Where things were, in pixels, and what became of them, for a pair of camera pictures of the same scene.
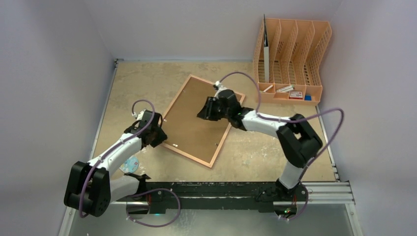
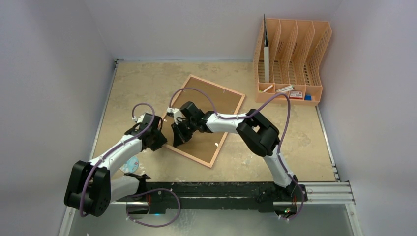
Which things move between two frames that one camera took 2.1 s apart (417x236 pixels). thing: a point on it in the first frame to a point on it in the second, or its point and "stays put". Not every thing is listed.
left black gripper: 161,137 stays put
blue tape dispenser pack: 130,165 stays put
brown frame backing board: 194,136 stays put
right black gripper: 208,108 to 182,129
